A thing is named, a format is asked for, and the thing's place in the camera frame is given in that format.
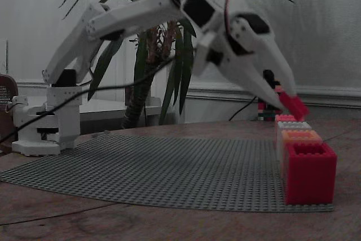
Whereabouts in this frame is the large pink brick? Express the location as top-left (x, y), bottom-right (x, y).
top-left (274, 113), bottom-right (298, 143)

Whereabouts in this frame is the grey brick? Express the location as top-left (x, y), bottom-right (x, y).
top-left (276, 121), bottom-right (314, 166)

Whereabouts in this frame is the orange brick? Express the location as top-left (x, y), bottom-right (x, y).
top-left (279, 129), bottom-right (324, 181)

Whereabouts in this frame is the dark red brick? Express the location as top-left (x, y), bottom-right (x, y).
top-left (284, 142), bottom-right (338, 206)

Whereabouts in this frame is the grey Lego baseplate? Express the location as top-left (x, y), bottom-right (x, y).
top-left (0, 133), bottom-right (334, 213)

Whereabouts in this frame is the tall green yucca houseplant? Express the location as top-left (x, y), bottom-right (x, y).
top-left (60, 0), bottom-right (294, 129)

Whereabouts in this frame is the thin black webcam cable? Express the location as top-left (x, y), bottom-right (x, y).
top-left (228, 96), bottom-right (261, 121)

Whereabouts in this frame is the dark brick tower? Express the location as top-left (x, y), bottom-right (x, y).
top-left (257, 81), bottom-right (284, 122)

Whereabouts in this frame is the long black cable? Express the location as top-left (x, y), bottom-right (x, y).
top-left (0, 54), bottom-right (177, 144)

